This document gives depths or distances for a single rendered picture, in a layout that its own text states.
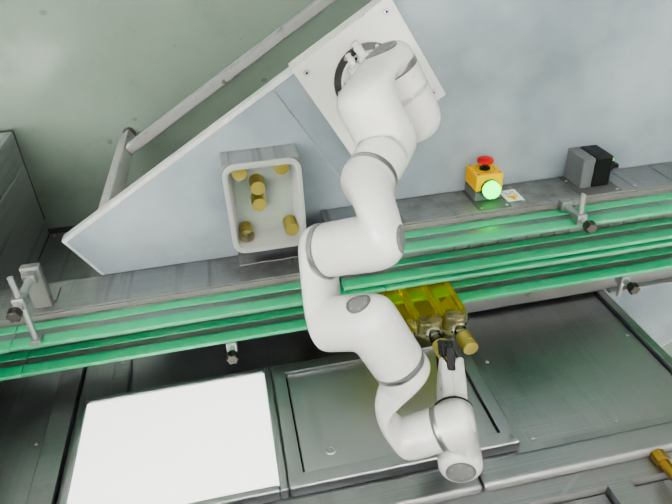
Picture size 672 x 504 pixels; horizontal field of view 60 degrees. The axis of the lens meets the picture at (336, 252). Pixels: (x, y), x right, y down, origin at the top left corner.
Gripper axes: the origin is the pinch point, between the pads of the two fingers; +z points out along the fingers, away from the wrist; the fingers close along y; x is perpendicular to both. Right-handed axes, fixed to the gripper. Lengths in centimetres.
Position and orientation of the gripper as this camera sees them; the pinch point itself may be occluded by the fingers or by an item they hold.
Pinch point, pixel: (445, 355)
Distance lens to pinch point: 126.1
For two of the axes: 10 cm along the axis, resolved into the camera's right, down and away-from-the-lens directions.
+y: -0.3, -8.4, -5.4
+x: -10.0, -0.1, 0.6
